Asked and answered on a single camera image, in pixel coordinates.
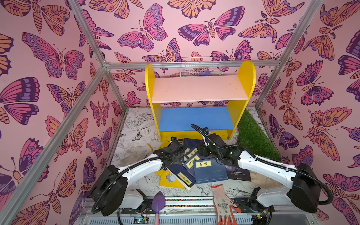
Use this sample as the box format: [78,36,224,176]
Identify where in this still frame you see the black wolf cover book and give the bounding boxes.
[225,165,251,182]

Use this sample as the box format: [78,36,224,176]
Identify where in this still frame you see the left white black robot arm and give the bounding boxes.
[90,137,188,216]

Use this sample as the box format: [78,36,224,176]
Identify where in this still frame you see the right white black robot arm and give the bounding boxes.
[199,133,334,213]

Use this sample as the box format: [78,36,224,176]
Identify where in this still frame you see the thick navy book yellow spine label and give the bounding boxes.
[167,164,196,190]

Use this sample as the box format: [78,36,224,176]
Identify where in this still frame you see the navy book yellow label middle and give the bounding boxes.
[184,154,200,169]

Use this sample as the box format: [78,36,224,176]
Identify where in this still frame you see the navy book yellow label back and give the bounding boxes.
[184,138,201,154]

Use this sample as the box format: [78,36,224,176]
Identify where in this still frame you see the yellow book under pile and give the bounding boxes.
[156,170,185,189]

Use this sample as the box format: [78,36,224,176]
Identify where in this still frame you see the navy book yellow label front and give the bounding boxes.
[194,158,228,184]

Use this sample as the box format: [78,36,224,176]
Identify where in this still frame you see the green artificial grass mat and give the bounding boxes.
[237,110,281,162]

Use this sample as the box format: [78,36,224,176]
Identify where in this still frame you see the yellow pink blue bookshelf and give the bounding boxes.
[145,61,257,142]

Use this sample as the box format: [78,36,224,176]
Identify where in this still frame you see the purple garden trowel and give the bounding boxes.
[151,191,166,225]

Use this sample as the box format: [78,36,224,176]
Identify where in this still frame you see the beige cloth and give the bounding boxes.
[250,171,283,189]

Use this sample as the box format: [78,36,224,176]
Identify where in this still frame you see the red white work glove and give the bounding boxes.
[211,185,242,225]

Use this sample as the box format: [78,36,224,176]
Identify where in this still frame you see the purple object in basket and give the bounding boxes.
[199,70,212,77]

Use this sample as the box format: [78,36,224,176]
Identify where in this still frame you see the green circuit board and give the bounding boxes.
[133,217,149,225]

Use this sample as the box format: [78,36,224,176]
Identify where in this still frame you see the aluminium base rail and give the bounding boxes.
[78,197,320,225]

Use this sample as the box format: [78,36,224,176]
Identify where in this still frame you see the white wire basket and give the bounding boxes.
[180,56,224,77]

